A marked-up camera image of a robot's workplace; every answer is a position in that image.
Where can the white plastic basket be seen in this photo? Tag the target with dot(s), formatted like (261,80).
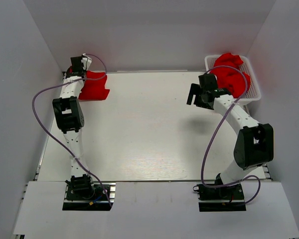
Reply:
(253,93)

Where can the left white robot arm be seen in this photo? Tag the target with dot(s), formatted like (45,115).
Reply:
(69,116)

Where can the red t shirt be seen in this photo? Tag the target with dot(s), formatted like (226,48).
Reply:
(95,87)

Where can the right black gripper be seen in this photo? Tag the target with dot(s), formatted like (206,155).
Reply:
(196,89)

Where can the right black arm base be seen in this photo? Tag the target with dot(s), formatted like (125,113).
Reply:
(225,199)

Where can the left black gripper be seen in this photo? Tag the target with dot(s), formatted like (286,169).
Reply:
(84,70)

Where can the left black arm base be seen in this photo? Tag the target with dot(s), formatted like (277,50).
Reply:
(82,194)

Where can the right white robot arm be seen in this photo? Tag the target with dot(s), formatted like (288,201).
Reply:
(254,146)

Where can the red t shirts pile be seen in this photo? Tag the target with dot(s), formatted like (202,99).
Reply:
(228,75)

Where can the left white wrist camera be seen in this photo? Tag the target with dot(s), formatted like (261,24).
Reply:
(87,61)

